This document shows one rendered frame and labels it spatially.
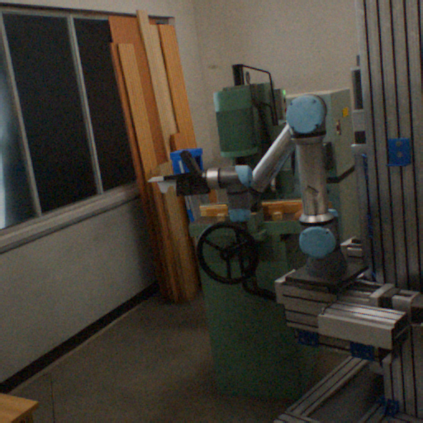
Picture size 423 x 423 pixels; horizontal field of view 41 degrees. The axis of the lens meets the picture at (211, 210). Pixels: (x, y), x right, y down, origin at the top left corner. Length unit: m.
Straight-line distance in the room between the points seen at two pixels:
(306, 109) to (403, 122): 0.36
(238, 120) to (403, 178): 0.91
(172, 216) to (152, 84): 1.02
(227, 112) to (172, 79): 2.04
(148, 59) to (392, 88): 2.72
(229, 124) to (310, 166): 0.86
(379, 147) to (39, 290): 2.27
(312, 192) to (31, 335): 2.19
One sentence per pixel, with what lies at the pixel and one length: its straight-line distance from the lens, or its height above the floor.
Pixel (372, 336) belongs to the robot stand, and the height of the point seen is 0.69.
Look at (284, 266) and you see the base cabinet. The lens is 2.66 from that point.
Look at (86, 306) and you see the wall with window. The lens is 3.93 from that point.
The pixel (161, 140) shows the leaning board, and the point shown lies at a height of 1.18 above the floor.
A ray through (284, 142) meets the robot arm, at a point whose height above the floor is 1.31.
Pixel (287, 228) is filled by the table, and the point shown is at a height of 0.87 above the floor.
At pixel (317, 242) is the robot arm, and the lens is 1.91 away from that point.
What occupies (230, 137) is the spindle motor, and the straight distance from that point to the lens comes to 2.67.
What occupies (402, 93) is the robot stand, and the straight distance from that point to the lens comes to 2.01.
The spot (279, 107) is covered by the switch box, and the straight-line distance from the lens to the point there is 2.96.
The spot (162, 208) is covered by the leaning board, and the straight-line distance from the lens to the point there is 4.13.
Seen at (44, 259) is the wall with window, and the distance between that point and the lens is 3.61.
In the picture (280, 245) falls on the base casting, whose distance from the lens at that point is 2.63.
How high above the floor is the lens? 1.53
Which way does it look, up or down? 12 degrees down
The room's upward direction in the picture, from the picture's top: 8 degrees counter-clockwise
